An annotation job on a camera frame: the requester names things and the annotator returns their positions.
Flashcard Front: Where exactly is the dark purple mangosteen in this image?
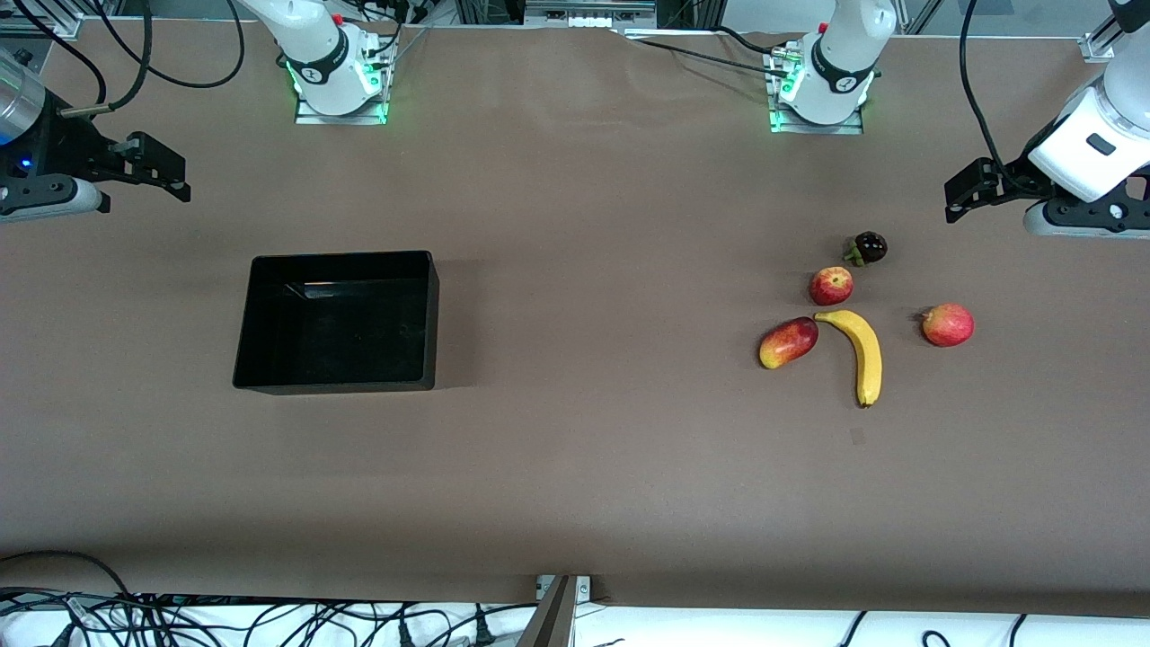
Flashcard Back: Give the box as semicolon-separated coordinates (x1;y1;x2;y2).
843;231;889;268

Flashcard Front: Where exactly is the red yellow mango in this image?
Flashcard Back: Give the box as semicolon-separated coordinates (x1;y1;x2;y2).
758;316;820;370

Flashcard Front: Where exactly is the small red apple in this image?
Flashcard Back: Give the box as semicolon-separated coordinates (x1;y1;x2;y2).
808;266;855;307

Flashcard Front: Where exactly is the grey aluminium profile post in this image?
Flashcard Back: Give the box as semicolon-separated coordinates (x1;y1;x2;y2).
517;575;576;647

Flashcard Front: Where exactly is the black rectangular plastic box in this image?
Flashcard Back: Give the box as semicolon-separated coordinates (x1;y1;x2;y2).
232;251;440;395

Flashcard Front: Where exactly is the aluminium corner bracket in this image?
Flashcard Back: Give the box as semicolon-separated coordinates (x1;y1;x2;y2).
1081;9;1135;64

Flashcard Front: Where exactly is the black cable tangle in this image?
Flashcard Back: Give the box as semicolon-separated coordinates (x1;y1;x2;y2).
0;550;504;647

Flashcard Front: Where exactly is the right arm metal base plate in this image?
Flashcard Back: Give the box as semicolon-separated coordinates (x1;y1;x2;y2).
295;36;389;125

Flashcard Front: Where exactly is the red peach fruit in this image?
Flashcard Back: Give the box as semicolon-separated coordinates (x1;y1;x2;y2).
920;303;976;348

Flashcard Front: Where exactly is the black cable across table edge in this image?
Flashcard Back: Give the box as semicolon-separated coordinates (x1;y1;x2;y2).
620;27;796;77

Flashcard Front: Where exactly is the white connector strip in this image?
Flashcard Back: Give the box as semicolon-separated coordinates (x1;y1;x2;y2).
526;0;659;28

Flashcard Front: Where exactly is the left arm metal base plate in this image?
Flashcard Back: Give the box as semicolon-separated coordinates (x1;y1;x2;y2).
768;40;865;136

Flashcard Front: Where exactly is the yellow banana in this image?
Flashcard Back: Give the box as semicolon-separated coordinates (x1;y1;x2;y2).
814;309;884;408

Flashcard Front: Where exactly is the right arm black loop cable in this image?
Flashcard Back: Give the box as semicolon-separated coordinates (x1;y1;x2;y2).
90;0;246;89

